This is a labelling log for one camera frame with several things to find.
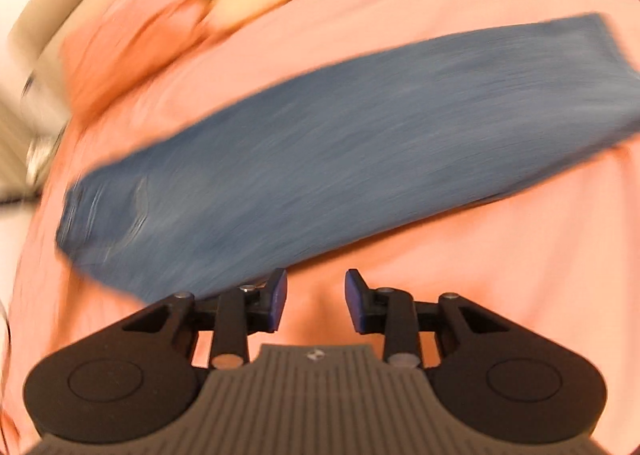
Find beige padded bed headboard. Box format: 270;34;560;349
10;0;213;86

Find yellow cushion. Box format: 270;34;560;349
206;0;302;33

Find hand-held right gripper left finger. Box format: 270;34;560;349
119;268;289;370

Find blue denim pants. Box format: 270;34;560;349
55;12;640;304

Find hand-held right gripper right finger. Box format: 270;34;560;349
344;268;517;370

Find orange embroidered pillow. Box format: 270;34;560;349
59;0;221;118

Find orange bed sheet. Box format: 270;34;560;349
0;0;640;443

